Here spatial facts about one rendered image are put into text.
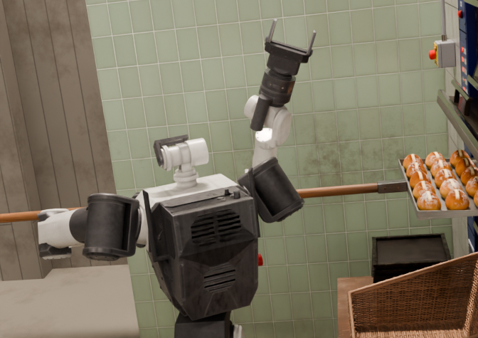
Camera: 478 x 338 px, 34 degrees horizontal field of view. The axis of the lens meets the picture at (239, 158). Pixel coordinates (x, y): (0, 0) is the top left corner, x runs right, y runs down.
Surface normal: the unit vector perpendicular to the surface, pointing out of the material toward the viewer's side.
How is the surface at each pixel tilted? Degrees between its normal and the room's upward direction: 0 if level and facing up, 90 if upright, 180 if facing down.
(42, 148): 90
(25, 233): 90
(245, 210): 90
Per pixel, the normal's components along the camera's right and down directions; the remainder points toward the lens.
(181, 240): 0.37, 0.20
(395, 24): -0.11, 0.26
